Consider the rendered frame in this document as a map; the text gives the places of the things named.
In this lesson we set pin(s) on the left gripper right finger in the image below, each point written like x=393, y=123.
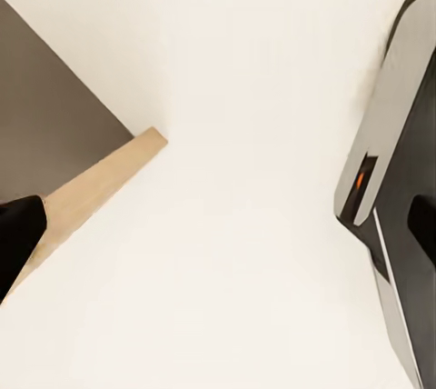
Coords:
x=422, y=223

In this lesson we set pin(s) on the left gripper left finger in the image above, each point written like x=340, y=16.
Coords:
x=22, y=224

